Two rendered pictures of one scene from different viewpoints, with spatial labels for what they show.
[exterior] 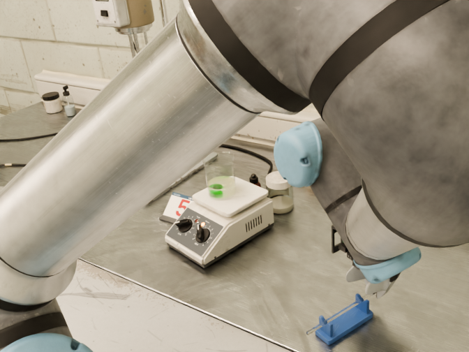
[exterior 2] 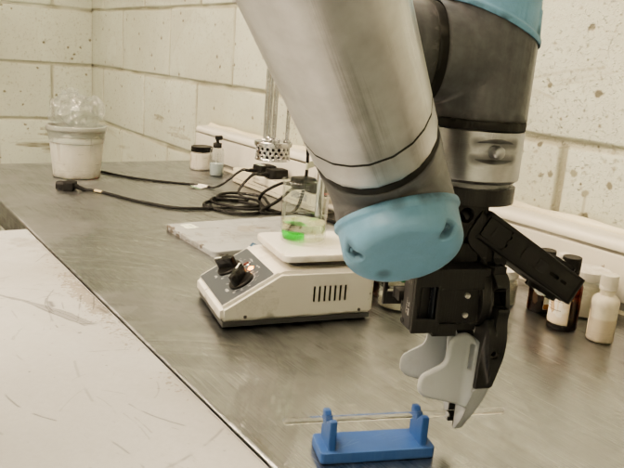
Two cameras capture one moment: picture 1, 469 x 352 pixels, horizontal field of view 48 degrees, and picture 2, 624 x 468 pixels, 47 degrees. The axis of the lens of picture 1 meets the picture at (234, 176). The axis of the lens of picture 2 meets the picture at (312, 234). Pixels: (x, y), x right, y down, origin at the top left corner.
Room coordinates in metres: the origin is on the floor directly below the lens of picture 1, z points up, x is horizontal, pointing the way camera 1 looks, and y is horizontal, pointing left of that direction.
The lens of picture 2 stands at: (0.10, -0.25, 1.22)
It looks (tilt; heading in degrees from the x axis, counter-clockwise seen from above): 14 degrees down; 17
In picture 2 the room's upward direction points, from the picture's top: 4 degrees clockwise
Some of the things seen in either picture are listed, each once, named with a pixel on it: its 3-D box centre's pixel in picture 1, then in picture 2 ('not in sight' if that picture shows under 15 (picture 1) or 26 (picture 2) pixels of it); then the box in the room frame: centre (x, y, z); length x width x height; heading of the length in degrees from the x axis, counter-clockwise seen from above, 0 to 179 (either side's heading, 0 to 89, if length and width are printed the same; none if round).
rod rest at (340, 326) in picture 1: (344, 317); (374, 432); (0.64, -0.15, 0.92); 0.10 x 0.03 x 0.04; 121
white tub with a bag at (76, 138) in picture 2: not in sight; (76, 132); (1.57, 0.82, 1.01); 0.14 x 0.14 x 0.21
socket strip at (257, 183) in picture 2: not in sight; (281, 187); (1.66, 0.31, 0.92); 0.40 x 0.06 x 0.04; 52
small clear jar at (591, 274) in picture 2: not in sight; (586, 291); (1.13, -0.34, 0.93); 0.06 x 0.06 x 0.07
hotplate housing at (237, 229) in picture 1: (222, 218); (292, 278); (0.95, 0.03, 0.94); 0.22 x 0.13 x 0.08; 130
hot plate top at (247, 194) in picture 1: (229, 195); (312, 245); (0.96, 0.01, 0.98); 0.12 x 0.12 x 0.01; 40
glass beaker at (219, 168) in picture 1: (221, 176); (306, 212); (0.97, 0.03, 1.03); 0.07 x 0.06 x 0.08; 134
